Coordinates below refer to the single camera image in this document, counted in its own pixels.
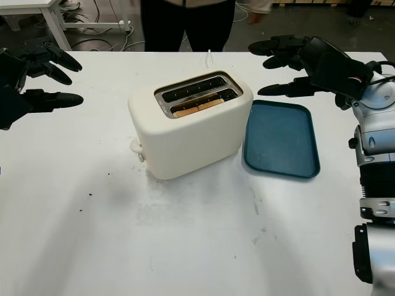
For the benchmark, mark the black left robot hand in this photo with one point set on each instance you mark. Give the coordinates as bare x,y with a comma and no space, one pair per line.
55,98

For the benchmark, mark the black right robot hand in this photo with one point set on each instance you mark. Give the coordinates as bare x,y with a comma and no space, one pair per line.
290,43

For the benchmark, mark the person's left hand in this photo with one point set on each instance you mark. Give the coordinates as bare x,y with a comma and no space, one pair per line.
256,18

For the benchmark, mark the toast slice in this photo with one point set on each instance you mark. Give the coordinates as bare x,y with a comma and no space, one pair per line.
197,108

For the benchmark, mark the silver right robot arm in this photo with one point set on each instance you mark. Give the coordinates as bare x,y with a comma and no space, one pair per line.
376,135

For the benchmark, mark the person in black trousers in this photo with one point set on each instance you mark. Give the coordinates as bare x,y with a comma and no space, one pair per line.
160,24

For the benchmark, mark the cream two-slot toaster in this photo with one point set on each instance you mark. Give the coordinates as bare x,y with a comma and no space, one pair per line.
191,145

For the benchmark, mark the stacked wooden crates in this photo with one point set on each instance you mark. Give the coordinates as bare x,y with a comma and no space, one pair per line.
308,2

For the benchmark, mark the black bulky object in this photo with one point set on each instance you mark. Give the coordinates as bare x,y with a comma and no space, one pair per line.
358,7

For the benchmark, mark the blue plastic tray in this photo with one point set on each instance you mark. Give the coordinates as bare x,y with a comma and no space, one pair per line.
281,138

